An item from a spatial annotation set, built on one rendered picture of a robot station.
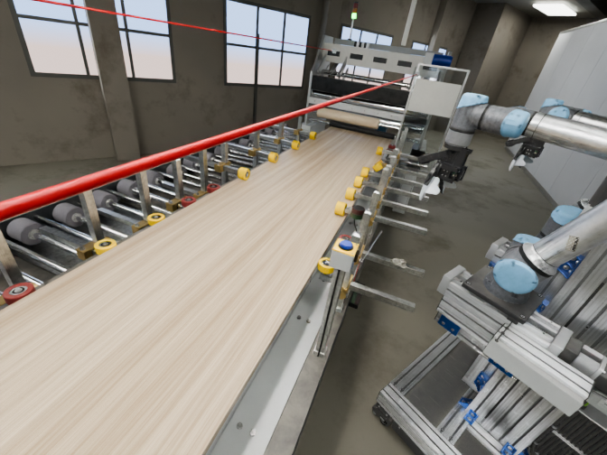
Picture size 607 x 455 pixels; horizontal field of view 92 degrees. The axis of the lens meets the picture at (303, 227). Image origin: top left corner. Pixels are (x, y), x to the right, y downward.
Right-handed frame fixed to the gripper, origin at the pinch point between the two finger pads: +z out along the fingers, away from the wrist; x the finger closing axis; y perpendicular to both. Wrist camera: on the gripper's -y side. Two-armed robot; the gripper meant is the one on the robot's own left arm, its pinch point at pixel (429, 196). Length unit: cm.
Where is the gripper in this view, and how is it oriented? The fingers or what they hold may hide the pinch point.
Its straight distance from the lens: 118.4
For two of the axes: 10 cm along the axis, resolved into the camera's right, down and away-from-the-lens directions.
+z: -1.3, 8.5, 5.2
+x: 7.8, -2.4, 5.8
